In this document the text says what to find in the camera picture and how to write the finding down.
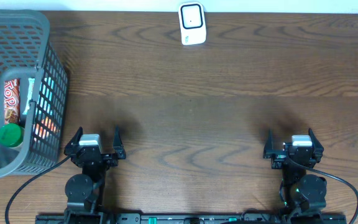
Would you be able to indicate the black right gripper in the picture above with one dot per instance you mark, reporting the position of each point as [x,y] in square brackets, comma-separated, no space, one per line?
[318,150]

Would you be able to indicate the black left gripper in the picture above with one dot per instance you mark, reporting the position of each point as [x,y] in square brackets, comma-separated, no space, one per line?
[74,140]

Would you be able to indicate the orange tissue pack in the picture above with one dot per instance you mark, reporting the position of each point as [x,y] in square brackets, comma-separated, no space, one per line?
[45,129]

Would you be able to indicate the teal wet wipes pack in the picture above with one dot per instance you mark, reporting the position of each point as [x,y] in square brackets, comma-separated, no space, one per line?
[47,91]

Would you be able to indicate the green lid jar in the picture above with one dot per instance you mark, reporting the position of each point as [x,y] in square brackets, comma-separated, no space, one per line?
[11,135]

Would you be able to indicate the red Top chocolate bar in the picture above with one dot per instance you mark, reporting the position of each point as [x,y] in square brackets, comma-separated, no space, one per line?
[12,101]

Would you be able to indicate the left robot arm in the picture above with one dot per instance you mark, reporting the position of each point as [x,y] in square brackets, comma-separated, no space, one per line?
[84,191]

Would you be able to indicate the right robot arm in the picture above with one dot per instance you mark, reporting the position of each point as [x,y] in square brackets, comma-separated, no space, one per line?
[303,194]

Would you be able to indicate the white barcode scanner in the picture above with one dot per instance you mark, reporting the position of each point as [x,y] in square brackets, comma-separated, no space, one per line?
[192,23]

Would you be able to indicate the grey plastic mesh basket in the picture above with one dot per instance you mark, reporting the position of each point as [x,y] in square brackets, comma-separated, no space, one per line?
[26,52]

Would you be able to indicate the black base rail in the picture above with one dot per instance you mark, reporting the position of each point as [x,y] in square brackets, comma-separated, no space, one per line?
[136,218]

